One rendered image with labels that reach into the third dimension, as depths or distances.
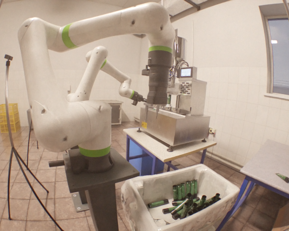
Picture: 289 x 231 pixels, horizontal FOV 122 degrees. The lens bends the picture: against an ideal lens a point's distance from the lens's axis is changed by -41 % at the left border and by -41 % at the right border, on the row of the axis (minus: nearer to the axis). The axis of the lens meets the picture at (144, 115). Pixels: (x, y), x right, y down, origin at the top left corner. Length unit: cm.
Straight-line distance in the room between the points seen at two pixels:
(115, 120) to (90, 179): 384
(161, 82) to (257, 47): 227
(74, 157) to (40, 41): 41
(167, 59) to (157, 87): 11
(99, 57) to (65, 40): 49
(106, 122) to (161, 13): 38
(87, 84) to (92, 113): 60
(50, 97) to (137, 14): 32
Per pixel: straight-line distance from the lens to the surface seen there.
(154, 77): 49
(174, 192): 101
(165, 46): 51
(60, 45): 63
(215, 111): 273
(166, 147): 118
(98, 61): 103
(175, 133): 108
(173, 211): 97
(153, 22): 40
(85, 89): 98
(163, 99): 51
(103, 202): 64
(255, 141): 247
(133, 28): 44
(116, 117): 425
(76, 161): 51
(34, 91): 39
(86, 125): 38
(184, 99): 128
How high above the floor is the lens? 121
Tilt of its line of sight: 11 degrees down
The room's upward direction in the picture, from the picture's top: 4 degrees clockwise
